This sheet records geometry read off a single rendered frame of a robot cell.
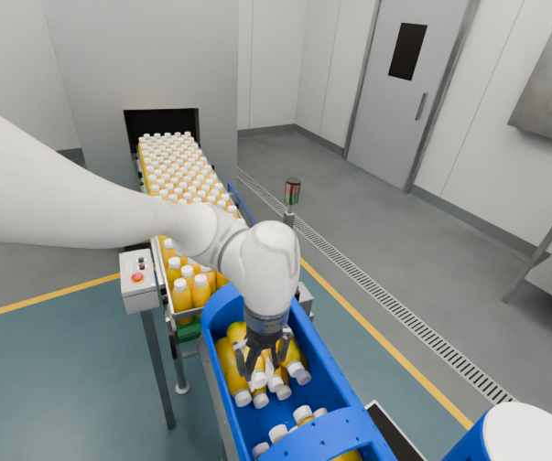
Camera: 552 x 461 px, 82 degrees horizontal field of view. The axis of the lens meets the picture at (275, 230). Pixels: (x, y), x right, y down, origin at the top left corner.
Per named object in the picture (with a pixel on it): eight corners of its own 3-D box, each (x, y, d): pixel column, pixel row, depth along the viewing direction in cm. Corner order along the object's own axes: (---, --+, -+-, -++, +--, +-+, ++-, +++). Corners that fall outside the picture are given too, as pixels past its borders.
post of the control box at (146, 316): (167, 429, 166) (135, 295, 109) (167, 422, 169) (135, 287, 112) (176, 426, 168) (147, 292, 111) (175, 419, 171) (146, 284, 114)
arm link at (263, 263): (307, 296, 61) (256, 263, 68) (319, 230, 52) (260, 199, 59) (269, 330, 54) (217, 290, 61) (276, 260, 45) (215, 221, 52)
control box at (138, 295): (127, 315, 102) (121, 292, 97) (124, 274, 117) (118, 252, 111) (159, 306, 106) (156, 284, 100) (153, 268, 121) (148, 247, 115)
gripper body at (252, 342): (252, 338, 59) (250, 367, 64) (293, 326, 62) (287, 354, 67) (239, 309, 65) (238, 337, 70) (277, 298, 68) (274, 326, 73)
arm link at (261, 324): (299, 308, 59) (296, 329, 62) (279, 276, 65) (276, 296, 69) (253, 322, 55) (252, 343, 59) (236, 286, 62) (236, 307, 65)
